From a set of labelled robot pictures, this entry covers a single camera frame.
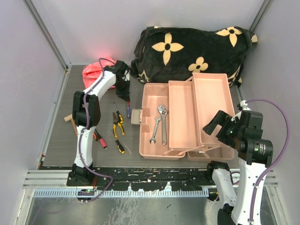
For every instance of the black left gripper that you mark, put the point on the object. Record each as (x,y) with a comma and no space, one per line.
(124,94)

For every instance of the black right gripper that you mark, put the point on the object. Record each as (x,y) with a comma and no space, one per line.
(224,119)

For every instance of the blue handled screwdriver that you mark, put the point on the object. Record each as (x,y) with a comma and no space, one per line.
(128,110)

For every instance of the grey tool box latch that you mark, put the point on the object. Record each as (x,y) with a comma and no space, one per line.
(136,116)

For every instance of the yellow handled pliers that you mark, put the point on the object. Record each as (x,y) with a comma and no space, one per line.
(116,124)

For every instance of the pink plastic tool box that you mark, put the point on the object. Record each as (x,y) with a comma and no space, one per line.
(191,105)

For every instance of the silver adjustable wrench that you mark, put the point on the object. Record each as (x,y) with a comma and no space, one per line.
(163,113)

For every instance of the silver combination spanner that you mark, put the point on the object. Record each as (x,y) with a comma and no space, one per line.
(153,138)

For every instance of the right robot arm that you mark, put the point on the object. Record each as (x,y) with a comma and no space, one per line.
(242,207)

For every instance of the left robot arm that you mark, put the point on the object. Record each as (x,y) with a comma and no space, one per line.
(86,114)

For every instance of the pink plastic bag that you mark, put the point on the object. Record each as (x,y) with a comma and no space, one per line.
(92,72)

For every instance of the black floral pillow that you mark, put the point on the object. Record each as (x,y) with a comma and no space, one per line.
(164,54)

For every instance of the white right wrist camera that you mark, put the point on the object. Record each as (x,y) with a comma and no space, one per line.
(243,106)

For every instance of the pink handled screwdriver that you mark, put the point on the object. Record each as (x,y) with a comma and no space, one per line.
(101,140)

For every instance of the wooden hammer handle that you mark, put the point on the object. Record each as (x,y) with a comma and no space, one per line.
(70,118)

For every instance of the white slotted cable duct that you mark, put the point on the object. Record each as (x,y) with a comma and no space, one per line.
(88,193)

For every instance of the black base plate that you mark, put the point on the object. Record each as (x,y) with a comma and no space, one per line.
(147,179)

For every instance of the aluminium frame rail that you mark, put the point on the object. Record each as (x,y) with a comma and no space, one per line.
(51,179)

